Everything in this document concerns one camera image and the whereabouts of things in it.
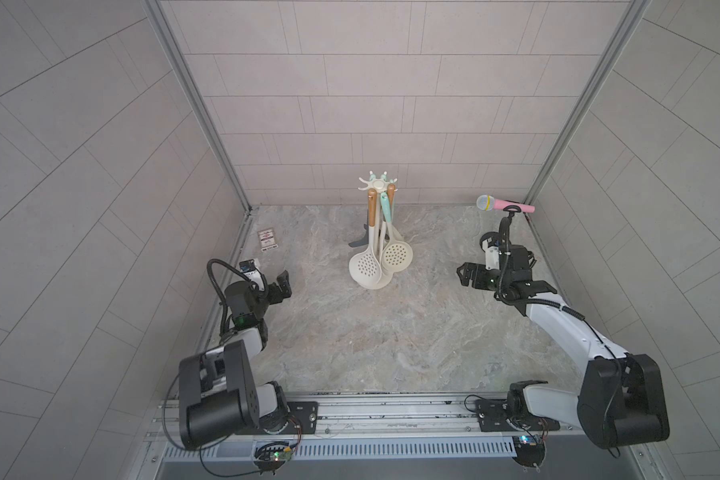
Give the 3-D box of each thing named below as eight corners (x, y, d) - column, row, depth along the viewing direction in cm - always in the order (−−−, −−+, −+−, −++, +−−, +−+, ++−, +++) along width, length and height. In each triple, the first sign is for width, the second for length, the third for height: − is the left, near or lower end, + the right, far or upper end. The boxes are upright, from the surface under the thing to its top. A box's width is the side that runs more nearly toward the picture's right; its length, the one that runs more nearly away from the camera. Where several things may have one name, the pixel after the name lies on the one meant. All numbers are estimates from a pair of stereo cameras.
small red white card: (262, 252, 105) (260, 248, 103) (259, 235, 110) (257, 231, 108) (278, 248, 106) (276, 244, 104) (274, 231, 111) (273, 226, 109)
